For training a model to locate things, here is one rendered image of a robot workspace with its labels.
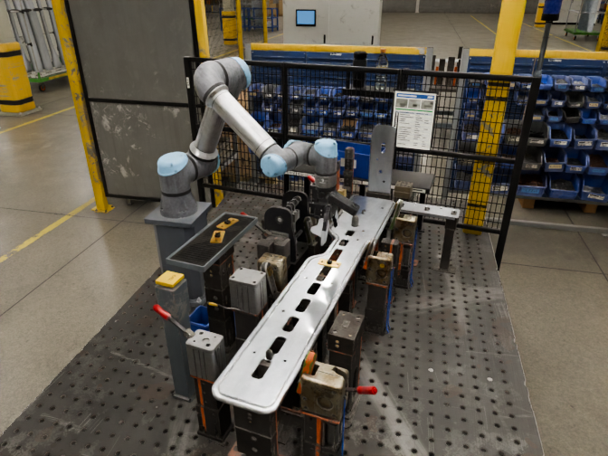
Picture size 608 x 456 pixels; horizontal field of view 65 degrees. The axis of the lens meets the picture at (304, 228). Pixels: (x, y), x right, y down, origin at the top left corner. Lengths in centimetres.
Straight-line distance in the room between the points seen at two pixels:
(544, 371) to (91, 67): 396
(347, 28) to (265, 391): 760
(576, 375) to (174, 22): 356
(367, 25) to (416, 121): 598
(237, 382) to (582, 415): 201
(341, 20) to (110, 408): 749
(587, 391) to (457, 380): 135
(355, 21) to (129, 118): 499
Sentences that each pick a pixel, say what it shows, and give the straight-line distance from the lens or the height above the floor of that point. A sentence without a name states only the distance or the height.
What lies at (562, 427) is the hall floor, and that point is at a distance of 281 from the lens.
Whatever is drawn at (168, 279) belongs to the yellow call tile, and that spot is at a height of 116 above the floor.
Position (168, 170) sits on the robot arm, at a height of 129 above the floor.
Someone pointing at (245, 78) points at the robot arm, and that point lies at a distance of 178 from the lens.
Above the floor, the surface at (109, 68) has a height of 131.
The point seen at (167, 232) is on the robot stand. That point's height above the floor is 105.
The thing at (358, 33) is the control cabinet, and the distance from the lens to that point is 847.
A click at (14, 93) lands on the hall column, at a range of 924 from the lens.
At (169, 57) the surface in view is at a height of 142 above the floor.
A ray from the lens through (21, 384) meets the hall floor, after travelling 311.
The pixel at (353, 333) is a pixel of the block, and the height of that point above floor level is 103.
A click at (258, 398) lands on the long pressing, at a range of 127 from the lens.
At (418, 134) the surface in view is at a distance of 256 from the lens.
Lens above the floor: 193
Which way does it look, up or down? 27 degrees down
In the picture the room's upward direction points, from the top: straight up
